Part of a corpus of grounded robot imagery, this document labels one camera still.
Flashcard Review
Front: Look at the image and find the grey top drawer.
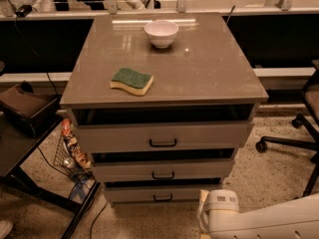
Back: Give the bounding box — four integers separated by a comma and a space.
75, 120, 253, 153

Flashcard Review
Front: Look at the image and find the snack bag in basket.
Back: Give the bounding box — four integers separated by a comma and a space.
61, 119, 91, 169

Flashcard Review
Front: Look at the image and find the dark box on table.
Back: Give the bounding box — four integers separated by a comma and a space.
0, 82, 60, 137

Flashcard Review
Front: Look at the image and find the black floor cable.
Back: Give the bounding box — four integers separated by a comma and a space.
88, 200, 110, 239

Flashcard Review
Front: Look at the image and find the black side table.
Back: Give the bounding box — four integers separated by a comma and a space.
0, 115, 100, 239

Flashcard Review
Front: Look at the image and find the white ceramic bowl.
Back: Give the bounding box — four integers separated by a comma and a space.
144, 20, 178, 49

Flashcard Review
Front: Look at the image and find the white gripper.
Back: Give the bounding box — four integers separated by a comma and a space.
197, 189, 239, 239

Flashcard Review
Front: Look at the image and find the grey middle drawer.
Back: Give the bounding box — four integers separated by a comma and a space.
92, 159, 233, 182

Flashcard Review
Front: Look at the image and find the black power adapter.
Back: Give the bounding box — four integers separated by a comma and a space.
15, 5, 32, 17

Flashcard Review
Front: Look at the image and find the grey bottom drawer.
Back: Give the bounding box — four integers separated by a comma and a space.
103, 184, 221, 204

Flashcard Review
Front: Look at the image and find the grey drawer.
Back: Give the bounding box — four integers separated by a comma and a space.
92, 159, 233, 182
103, 184, 221, 204
75, 120, 253, 153

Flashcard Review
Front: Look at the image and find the white shoe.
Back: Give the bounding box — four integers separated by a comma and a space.
0, 220, 13, 239

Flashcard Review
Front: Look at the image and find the black office chair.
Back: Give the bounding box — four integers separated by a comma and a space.
255, 60, 319, 197

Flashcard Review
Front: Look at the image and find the green yellow sponge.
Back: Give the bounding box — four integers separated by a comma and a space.
110, 68, 154, 96

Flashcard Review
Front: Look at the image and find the grey drawer cabinet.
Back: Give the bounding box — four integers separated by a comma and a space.
59, 12, 269, 207

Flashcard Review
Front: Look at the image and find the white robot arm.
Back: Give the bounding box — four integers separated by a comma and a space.
197, 189, 319, 239

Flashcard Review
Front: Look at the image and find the black wire basket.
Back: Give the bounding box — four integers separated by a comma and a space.
54, 137, 92, 180

